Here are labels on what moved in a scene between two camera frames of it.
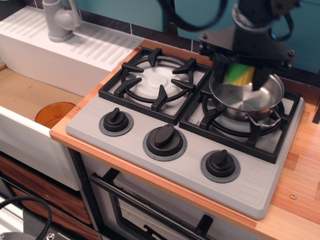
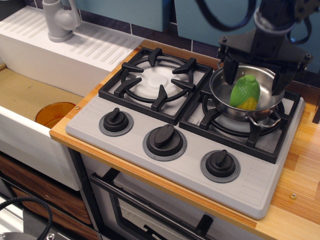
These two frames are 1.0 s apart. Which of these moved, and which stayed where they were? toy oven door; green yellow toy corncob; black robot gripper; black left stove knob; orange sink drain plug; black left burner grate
Moved: green yellow toy corncob; black robot gripper
Stayed: black left stove knob; toy oven door; orange sink drain plug; black left burner grate
